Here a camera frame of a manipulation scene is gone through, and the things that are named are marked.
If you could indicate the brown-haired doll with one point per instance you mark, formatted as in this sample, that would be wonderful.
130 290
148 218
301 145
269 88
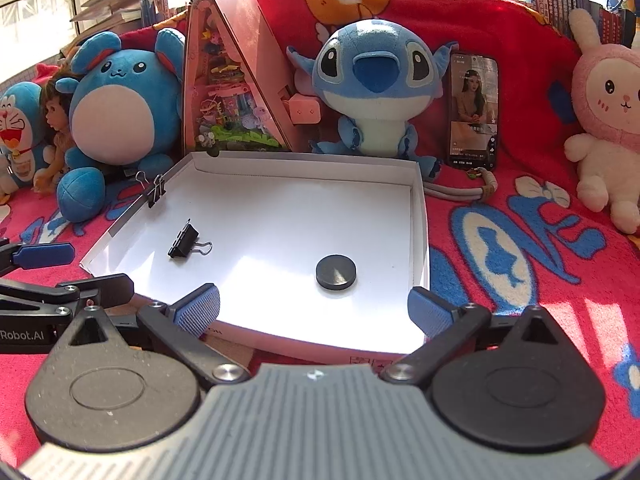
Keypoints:
60 110

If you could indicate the pink rabbit plush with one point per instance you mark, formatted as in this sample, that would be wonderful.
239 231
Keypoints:
607 110

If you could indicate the black smartphone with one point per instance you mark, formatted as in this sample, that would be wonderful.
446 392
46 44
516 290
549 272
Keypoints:
472 110

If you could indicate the black round puck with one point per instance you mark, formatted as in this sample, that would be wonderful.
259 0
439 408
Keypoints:
336 272

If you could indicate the blue round mouse plush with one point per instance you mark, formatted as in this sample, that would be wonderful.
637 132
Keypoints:
120 120

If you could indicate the stack of books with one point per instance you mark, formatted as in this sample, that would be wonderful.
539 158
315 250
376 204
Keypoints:
115 5

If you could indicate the black binder clip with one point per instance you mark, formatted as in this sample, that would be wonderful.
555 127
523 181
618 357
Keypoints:
182 242
157 190

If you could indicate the blue alien plush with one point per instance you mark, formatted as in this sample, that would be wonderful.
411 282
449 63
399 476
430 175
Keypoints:
372 85

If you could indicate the white cardboard box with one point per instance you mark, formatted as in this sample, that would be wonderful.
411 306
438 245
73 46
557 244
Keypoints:
280 220

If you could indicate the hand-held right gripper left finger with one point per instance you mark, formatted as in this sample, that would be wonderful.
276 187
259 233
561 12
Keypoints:
197 310

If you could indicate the blue robot cat plush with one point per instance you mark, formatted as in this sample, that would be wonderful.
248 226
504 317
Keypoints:
20 125

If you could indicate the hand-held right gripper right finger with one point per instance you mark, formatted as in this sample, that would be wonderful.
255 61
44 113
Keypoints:
429 311

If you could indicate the small pink plug adapter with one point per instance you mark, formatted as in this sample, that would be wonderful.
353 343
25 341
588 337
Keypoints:
302 109

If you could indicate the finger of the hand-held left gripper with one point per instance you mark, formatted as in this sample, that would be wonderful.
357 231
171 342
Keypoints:
107 287
45 255

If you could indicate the pink triangular display box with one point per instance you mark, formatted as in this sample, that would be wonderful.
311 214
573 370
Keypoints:
225 90

